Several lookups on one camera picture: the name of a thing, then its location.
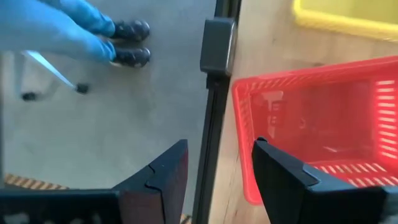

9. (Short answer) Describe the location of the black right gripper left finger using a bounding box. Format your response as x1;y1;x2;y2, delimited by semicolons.
111;139;189;224

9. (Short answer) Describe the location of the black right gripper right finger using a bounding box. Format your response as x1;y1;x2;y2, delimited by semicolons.
251;136;330;224

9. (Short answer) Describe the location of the red plastic slotted basket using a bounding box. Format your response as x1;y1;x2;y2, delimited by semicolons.
231;55;398;207

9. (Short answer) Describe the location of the yellow plastic slotted basket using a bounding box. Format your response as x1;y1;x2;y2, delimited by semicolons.
292;0;398;43

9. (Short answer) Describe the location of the yellow black hazard tape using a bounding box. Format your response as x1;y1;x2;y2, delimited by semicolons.
3;173;69;191

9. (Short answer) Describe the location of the person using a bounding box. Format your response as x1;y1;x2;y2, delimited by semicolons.
0;0;152;68

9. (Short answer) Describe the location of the black aluminium table frame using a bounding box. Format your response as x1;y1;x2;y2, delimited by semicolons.
190;0;243;224

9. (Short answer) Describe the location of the black low camera box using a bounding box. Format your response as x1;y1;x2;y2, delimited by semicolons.
200;17;238;76

